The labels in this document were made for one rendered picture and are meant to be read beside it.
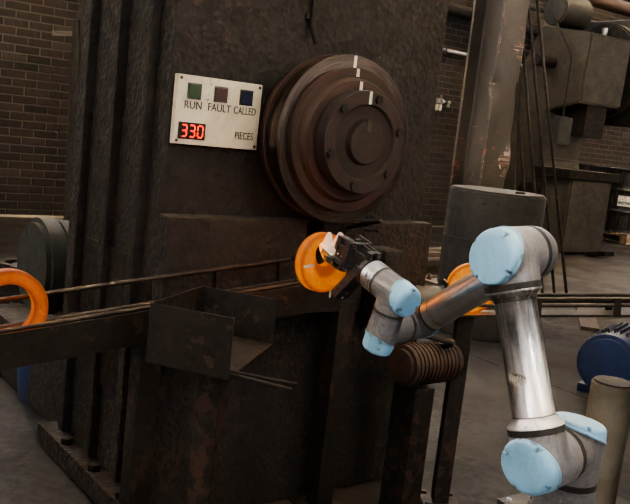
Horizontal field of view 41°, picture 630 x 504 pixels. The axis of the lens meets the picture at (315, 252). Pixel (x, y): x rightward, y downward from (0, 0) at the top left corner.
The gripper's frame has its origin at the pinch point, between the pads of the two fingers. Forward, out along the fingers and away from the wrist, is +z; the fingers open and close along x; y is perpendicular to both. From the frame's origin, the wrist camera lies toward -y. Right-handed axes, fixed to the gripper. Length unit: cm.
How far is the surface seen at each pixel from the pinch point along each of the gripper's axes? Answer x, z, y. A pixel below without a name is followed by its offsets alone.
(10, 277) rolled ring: 73, 15, -15
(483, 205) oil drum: -241, 157, -49
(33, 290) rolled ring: 68, 14, -18
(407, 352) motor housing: -39, -4, -33
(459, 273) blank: -59, 3, -11
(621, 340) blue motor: -218, 33, -65
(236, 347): 26.4, -10.7, -21.8
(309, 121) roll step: -1.3, 20.8, 26.7
